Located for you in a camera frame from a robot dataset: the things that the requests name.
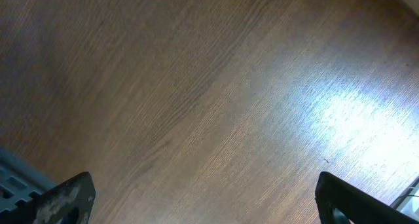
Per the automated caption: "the grey plastic basket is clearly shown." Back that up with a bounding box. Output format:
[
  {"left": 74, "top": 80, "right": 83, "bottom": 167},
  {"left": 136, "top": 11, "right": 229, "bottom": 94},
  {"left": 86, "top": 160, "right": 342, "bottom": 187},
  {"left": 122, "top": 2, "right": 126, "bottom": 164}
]
[{"left": 1, "top": 148, "right": 57, "bottom": 215}]

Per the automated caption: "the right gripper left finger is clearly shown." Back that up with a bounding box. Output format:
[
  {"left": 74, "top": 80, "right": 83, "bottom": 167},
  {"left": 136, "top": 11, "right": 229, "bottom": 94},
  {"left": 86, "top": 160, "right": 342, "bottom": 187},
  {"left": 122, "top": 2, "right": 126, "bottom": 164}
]
[{"left": 1, "top": 172, "right": 96, "bottom": 224}]

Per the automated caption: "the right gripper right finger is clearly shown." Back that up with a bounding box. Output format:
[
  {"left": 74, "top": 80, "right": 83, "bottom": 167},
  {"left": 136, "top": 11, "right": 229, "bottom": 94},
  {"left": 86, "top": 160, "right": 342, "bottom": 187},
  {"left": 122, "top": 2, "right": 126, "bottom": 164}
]
[{"left": 315, "top": 172, "right": 418, "bottom": 224}]

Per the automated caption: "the metal table edge rail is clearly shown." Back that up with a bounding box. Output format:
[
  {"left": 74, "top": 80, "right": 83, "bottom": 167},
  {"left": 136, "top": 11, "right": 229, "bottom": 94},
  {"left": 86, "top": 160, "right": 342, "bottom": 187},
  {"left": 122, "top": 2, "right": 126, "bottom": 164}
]
[{"left": 390, "top": 177, "right": 419, "bottom": 221}]

